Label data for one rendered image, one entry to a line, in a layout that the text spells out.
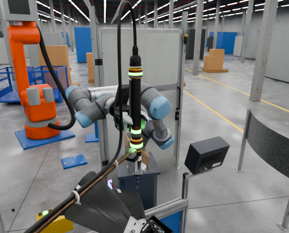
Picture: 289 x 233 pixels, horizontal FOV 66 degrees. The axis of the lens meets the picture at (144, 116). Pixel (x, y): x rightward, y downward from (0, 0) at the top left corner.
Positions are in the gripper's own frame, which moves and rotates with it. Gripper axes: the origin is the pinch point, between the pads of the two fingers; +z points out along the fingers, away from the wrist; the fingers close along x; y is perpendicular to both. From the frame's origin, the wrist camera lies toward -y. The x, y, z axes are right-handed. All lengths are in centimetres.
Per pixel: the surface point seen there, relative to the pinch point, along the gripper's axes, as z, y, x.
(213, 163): -35, 56, -72
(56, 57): -801, 44, -68
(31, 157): -318, 166, 47
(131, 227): 3.2, 40.1, 4.8
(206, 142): -39, 41, -69
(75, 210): 0.7, 26.8, 22.9
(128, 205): -15.1, 47.0, -1.7
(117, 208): -1.0, 33.6, 8.3
